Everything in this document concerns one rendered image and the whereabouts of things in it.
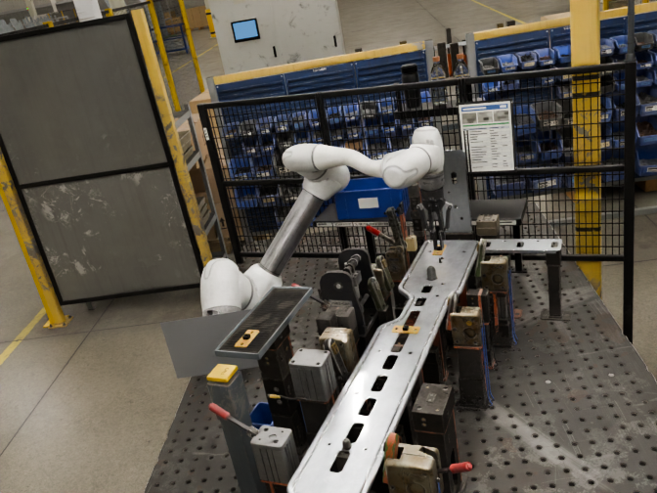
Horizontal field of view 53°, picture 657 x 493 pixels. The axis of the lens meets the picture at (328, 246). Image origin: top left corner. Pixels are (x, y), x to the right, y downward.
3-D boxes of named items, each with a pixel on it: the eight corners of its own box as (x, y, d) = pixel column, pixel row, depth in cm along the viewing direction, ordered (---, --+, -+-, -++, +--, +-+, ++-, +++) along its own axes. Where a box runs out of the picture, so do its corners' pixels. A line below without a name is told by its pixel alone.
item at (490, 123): (516, 172, 272) (512, 98, 260) (462, 174, 282) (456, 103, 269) (517, 170, 274) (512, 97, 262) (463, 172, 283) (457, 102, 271)
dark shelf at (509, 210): (521, 226, 259) (521, 218, 257) (313, 227, 295) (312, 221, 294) (528, 204, 277) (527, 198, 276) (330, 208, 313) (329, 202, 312)
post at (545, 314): (570, 321, 246) (568, 250, 235) (540, 319, 251) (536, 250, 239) (571, 312, 251) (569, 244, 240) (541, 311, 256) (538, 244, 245)
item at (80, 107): (231, 296, 475) (154, 4, 396) (227, 305, 462) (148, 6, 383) (56, 319, 490) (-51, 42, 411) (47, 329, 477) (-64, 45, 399)
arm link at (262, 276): (218, 298, 280) (253, 307, 297) (239, 320, 270) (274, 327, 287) (310, 141, 269) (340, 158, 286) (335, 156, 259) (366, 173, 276)
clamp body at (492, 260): (515, 352, 235) (509, 264, 221) (482, 350, 239) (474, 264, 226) (518, 338, 242) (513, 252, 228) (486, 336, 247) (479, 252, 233)
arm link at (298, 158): (314, 136, 252) (334, 148, 262) (279, 138, 263) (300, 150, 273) (308, 169, 250) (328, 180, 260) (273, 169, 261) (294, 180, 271)
